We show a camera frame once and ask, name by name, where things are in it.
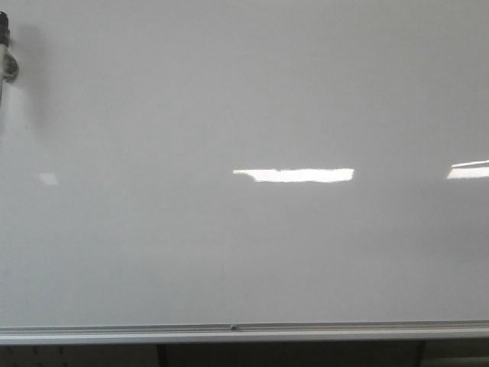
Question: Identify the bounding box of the white taped whiteboard marker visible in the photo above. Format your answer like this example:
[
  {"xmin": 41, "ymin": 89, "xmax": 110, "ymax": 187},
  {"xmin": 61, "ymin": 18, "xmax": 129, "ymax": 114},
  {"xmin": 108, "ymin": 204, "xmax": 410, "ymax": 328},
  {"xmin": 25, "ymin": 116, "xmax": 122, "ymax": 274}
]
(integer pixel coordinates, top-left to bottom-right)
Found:
[{"xmin": 0, "ymin": 11, "xmax": 19, "ymax": 100}]

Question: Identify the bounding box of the dark table under whiteboard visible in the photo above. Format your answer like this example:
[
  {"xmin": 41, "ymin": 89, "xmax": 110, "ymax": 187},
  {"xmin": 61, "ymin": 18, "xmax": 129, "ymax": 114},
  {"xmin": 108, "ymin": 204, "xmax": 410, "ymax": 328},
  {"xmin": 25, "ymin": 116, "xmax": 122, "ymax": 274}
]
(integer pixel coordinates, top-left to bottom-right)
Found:
[{"xmin": 1, "ymin": 339, "xmax": 488, "ymax": 366}]

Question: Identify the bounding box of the white whiteboard with aluminium frame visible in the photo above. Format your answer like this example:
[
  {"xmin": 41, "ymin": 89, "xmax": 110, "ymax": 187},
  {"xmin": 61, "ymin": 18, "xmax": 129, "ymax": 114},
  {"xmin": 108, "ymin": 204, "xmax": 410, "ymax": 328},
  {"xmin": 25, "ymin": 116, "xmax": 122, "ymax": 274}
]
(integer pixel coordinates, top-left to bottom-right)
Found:
[{"xmin": 1, "ymin": 1, "xmax": 488, "ymax": 346}]

